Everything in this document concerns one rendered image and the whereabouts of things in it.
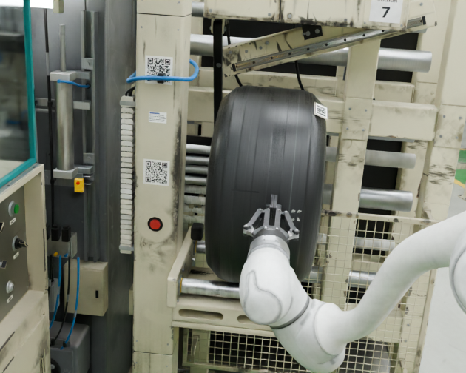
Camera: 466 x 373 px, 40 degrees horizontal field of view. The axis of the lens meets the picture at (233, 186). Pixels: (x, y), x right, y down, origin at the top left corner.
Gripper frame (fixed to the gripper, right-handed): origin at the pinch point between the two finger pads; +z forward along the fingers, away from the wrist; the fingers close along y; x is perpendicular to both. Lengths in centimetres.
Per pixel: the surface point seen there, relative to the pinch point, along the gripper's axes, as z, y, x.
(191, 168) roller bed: 62, 30, 21
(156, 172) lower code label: 23.2, 34.1, 5.1
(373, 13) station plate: 55, -24, -37
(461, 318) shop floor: 162, -110, 148
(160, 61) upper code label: 28, 34, -26
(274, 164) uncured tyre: 8.1, 0.8, -7.5
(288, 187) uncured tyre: 5.1, -3.4, -2.9
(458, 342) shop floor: 136, -102, 144
